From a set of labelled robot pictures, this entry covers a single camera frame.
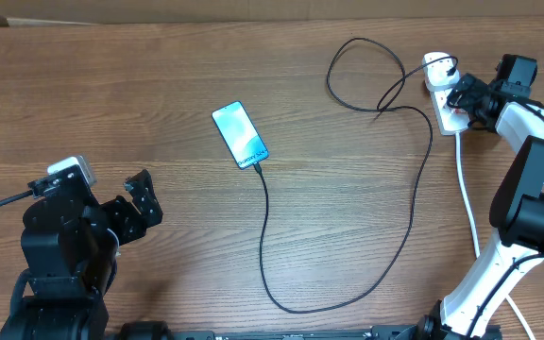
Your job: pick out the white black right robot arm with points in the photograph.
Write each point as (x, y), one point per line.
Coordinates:
(516, 244)

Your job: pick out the white USB wall charger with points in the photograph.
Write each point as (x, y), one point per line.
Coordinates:
(440, 70)

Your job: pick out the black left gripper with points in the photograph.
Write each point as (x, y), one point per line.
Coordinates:
(134, 226)

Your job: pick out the brown cardboard backdrop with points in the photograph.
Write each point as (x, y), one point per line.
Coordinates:
(193, 11)

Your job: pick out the black Samsung Galaxy smartphone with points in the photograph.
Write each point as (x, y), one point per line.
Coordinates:
(240, 135)

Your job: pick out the white power strip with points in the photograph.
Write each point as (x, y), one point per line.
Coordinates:
(450, 121)

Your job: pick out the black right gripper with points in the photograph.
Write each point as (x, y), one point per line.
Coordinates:
(473, 88)

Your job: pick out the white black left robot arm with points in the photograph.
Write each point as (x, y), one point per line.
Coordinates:
(70, 242)

